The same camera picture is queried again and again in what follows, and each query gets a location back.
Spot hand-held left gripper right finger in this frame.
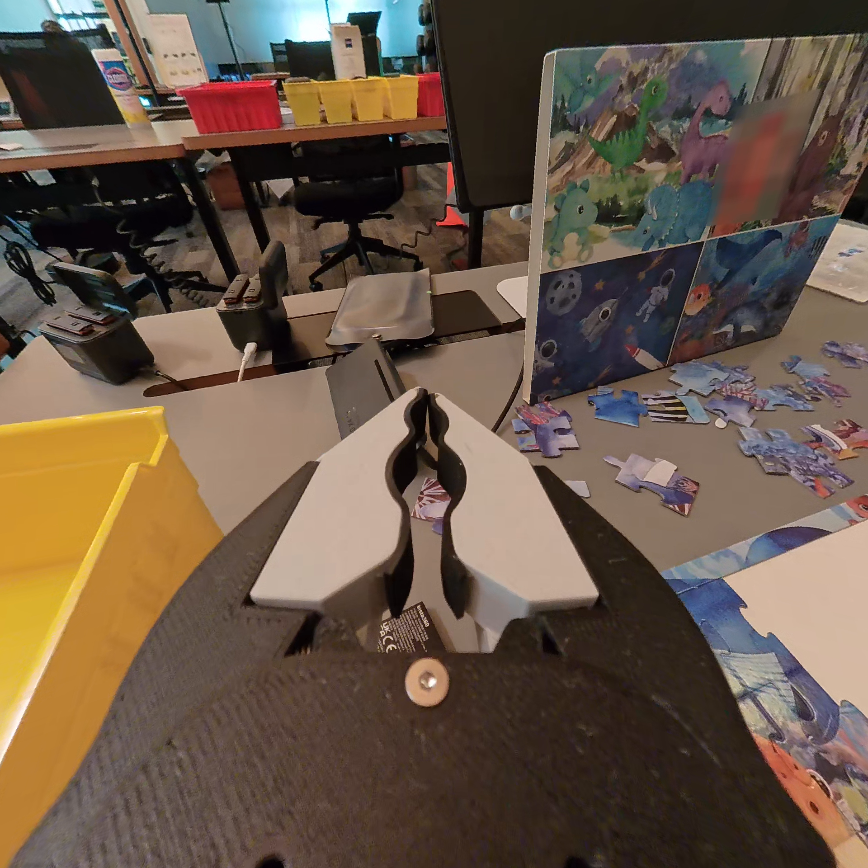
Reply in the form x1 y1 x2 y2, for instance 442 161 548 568
429 392 601 653

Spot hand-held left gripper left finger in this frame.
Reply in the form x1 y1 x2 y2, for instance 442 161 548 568
250 388 430 619

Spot purple leaf puzzle piece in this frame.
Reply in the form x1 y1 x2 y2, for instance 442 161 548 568
411 476 592 538

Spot assembled crab whale puzzle pieces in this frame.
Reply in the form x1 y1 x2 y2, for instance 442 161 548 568
666 576 861 850

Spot ocean jigsaw puzzle tray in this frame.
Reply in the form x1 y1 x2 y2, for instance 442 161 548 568
661 497 868 868

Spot orange pufferfish puzzle piece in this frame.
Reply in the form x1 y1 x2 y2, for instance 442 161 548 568
755 738 834 827

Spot black printed cardboard box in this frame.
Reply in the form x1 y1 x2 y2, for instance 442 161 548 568
372 599 443 654

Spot black electronic device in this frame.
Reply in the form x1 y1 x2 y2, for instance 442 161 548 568
324 338 409 443

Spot black battery charger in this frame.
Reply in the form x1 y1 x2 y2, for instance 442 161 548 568
215 239 294 355
38 261 157 387

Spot black flat pad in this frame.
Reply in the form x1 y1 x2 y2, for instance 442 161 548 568
433 289 504 335

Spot white round stand base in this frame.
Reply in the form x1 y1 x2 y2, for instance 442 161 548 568
496 276 531 321

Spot illustrated puzzle box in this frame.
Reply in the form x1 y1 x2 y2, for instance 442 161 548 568
522 34 868 406

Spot large yellow plastic bin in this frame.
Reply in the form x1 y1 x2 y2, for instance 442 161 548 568
0 406 226 863

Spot scattered loose puzzle pieces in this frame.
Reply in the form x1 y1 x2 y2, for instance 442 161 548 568
510 338 868 518

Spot brown cardboard box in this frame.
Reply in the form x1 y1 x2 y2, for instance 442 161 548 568
205 165 246 212

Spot wooden top background desk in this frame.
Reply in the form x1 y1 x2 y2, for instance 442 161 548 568
182 115 450 255
0 121 241 286

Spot white paper sheet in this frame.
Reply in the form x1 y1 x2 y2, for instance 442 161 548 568
803 222 868 304

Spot small yellow plastic bin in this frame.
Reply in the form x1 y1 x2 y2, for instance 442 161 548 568
383 75 420 121
350 77 389 123
319 79 356 125
283 80 324 127

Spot dark grey partition panel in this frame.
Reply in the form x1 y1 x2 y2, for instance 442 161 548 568
430 0 868 212

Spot white carton box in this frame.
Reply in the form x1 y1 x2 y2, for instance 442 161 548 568
330 23 368 81

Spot white wipes canister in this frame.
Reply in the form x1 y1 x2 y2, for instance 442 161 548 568
91 47 151 127

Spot white poster board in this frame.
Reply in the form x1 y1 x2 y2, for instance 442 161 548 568
144 12 209 87

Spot black coiled cable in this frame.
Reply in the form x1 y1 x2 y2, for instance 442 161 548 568
112 220 228 309

